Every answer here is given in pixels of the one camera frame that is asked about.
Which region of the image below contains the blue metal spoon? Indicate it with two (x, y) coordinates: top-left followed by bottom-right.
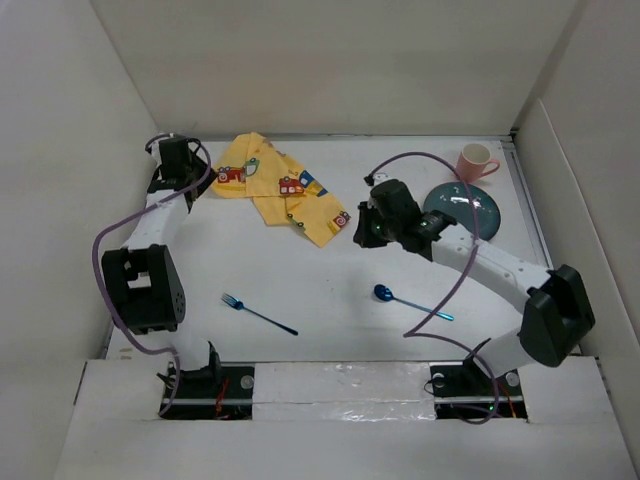
(372, 283), (456, 322)

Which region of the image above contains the teal ceramic plate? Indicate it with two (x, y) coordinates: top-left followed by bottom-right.
(422, 182), (502, 241)

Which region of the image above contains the yellow cartoon vehicle cloth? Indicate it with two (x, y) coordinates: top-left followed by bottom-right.
(211, 132), (351, 248)

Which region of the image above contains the blue metal fork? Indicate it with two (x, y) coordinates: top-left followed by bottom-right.
(221, 293), (299, 336)

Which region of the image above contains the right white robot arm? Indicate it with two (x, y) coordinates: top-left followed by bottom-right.
(354, 175), (595, 394)

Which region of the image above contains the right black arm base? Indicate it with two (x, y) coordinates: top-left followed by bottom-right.
(423, 361), (528, 422)

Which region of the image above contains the white foam front block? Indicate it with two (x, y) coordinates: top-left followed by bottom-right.
(252, 362), (436, 422)

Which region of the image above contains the pink ceramic mug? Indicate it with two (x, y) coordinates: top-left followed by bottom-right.
(456, 143), (501, 183)

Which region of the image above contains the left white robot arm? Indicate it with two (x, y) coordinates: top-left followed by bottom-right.
(91, 133), (217, 400)

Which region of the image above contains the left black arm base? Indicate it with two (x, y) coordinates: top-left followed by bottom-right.
(160, 363), (255, 421)

